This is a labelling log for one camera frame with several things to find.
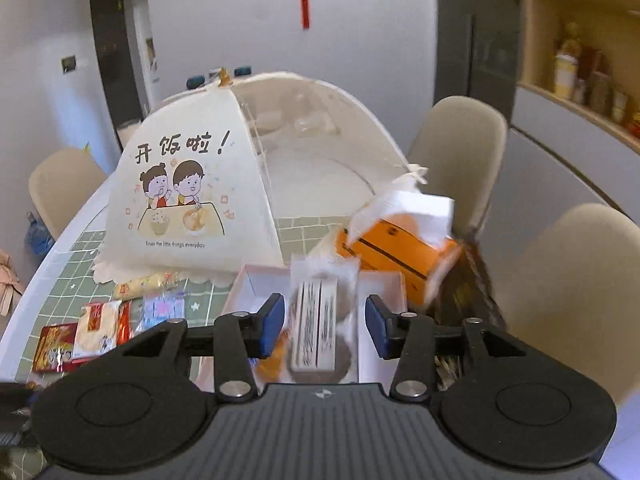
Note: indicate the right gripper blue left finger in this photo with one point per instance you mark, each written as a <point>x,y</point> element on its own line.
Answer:
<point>240,337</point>

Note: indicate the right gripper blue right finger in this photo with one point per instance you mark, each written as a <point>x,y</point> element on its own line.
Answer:
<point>408,338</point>

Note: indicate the blue candy clear packet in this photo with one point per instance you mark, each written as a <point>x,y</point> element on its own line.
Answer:
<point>160,308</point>

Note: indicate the white label cake packet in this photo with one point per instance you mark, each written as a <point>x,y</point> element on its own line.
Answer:
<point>323,320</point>

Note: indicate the pale yellow snack packet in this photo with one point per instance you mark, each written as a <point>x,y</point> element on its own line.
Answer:
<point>147,286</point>

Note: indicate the rice cracker packet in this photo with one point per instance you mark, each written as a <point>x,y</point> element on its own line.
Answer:
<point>101,327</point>

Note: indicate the dark red jerky packet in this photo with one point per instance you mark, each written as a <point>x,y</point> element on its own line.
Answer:
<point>55,348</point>

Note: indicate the round pastry clear packet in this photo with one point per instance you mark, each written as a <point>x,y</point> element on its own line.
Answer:
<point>274,369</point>

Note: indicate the pink open gift box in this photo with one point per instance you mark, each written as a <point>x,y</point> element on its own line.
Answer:
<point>256,283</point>

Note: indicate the black plum snack bag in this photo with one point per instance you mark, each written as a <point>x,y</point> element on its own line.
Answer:
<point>463,287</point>

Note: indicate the orange tissue box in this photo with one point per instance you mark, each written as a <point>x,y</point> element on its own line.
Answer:
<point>407,231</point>

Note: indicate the cream mesh food cover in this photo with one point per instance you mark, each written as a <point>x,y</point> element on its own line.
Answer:
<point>210,180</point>

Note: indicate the green checked tablecloth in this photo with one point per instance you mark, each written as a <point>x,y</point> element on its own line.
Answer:
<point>68,285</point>

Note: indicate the beige chair far right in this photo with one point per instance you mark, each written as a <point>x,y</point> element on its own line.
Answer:
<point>574,295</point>

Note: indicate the beige chair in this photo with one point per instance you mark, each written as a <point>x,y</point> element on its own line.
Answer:
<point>574,295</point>
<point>61,184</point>
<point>461,145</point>

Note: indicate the blue water bottle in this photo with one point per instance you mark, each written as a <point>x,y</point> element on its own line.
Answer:
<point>38,238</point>

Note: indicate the pink jacket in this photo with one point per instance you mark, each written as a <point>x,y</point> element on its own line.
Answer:
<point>11,288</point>

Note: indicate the beige chair left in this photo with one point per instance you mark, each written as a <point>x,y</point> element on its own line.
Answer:
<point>61,184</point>

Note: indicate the wooden wall shelf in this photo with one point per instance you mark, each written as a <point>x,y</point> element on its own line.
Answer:
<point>584,56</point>

